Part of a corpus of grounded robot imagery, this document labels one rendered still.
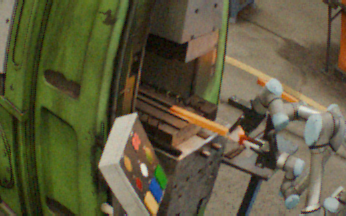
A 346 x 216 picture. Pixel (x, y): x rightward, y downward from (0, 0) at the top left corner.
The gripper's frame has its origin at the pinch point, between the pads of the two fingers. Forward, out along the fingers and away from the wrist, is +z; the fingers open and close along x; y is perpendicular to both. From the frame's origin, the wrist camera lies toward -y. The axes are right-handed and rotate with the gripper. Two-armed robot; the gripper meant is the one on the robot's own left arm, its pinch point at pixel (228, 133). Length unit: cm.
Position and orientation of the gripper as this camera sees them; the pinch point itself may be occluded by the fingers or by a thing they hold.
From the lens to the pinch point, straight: 329.9
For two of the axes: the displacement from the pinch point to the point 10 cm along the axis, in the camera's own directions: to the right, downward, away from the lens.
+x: 5.6, -3.3, 7.6
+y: 6.4, 7.6, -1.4
